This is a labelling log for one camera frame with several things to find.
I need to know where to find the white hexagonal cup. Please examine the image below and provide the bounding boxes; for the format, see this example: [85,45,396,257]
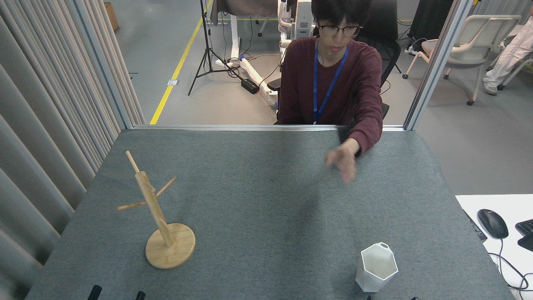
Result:
[355,242,399,293]

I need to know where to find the wooden cup rack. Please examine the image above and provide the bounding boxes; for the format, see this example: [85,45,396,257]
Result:
[117,151,196,269]

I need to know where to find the seated person's left hand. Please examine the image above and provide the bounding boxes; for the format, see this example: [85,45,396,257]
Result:
[325,138,359,185]

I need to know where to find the black strip on table edge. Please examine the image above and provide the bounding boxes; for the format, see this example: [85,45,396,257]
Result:
[463,210,488,241]

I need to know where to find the black computer mouse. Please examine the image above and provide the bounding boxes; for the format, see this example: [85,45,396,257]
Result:
[477,209,509,239]

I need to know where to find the black keyboard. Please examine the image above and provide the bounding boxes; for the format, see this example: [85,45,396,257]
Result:
[515,219,533,252]

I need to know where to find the white side table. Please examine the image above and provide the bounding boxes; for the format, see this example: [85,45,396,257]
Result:
[455,194,533,300]

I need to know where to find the grey curtain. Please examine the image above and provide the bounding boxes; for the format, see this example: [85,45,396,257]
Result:
[0,0,146,300]

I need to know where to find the seated person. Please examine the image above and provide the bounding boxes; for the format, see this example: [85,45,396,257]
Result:
[277,0,384,155]

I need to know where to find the white wheeled stand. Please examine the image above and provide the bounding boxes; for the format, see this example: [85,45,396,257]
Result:
[214,15,279,108]

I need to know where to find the person in white suit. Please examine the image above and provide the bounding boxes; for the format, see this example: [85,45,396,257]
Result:
[483,17,533,95]

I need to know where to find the black tripod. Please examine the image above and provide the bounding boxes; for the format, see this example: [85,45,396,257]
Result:
[188,0,242,96]

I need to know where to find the white chair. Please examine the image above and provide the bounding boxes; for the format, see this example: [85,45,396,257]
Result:
[402,15,522,106]

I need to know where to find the black glasses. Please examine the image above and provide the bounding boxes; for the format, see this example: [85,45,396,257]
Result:
[314,22,363,39]

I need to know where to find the black office chair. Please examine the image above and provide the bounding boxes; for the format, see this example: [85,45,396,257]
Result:
[266,0,402,120]

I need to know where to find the cardboard box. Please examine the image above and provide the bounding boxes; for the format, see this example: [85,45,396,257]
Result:
[104,2,120,32]

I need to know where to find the white machine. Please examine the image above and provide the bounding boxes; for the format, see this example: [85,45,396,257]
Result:
[278,0,316,63]

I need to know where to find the black mouse cable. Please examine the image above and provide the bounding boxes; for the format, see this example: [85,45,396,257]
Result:
[489,238,533,290]

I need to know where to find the silver frame rail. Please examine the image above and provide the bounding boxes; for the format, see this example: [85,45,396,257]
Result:
[132,124,405,132]

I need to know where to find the blue lanyard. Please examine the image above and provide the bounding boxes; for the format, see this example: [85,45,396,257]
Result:
[313,40,349,124]

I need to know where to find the silver frame post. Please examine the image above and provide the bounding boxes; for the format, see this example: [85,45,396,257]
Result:
[404,0,475,131]
[69,0,134,130]

